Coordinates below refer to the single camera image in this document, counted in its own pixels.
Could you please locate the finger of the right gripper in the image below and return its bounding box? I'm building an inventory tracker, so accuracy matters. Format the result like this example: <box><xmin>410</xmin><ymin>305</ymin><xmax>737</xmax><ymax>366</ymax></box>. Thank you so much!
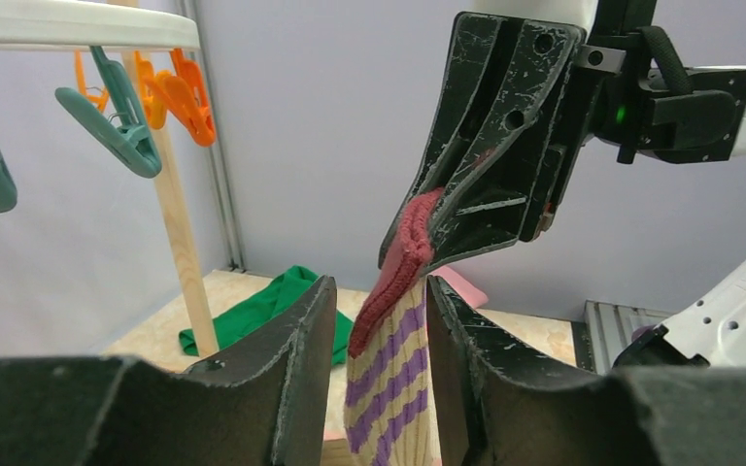
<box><xmin>405</xmin><ymin>12</ymin><xmax>586</xmax><ymax>271</ymax></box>
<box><xmin>520</xmin><ymin>71</ymin><xmax>595</xmax><ymax>242</ymax></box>

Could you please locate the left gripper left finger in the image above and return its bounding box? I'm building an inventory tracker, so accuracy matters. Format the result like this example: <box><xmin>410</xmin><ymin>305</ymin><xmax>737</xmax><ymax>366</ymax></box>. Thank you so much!
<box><xmin>0</xmin><ymin>276</ymin><xmax>337</xmax><ymax>465</ymax></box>

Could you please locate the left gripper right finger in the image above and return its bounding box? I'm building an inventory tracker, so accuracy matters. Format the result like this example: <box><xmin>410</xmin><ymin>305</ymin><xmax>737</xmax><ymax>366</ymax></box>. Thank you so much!
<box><xmin>426</xmin><ymin>277</ymin><xmax>746</xmax><ymax>466</ymax></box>

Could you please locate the beige purple striped sock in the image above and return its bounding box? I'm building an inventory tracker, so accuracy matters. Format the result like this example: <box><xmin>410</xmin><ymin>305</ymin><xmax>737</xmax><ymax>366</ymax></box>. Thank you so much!
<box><xmin>344</xmin><ymin>189</ymin><xmax>442</xmax><ymax>466</ymax></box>

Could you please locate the white round clip hanger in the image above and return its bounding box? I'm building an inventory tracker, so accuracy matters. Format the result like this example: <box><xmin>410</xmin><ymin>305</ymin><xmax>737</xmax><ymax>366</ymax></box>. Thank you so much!
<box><xmin>0</xmin><ymin>1</ymin><xmax>200</xmax><ymax>51</ymax></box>

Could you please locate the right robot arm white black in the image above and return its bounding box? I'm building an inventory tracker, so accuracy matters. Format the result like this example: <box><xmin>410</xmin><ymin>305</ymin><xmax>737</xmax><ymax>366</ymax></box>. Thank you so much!
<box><xmin>406</xmin><ymin>1</ymin><xmax>746</xmax><ymax>367</ymax></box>

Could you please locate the orange clip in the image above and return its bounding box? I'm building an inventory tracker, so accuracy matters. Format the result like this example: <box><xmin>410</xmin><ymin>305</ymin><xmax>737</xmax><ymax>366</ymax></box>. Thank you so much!
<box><xmin>133</xmin><ymin>49</ymin><xmax>216</xmax><ymax>147</ymax></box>
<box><xmin>74</xmin><ymin>50</ymin><xmax>112</xmax><ymax>114</ymax></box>

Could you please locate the green cloth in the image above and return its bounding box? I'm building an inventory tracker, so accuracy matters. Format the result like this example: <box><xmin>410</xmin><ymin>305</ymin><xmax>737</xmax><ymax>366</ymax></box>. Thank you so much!
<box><xmin>178</xmin><ymin>265</ymin><xmax>353</xmax><ymax>366</ymax></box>

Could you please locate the pink cloth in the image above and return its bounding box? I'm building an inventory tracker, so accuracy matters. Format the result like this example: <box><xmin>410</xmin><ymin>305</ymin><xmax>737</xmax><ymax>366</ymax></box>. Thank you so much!
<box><xmin>430</xmin><ymin>266</ymin><xmax>489</xmax><ymax>309</ymax></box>

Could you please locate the wooden drying rack frame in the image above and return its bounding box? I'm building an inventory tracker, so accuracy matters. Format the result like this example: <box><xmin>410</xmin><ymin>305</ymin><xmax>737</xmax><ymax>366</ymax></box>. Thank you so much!
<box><xmin>105</xmin><ymin>0</ymin><xmax>221</xmax><ymax>359</ymax></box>

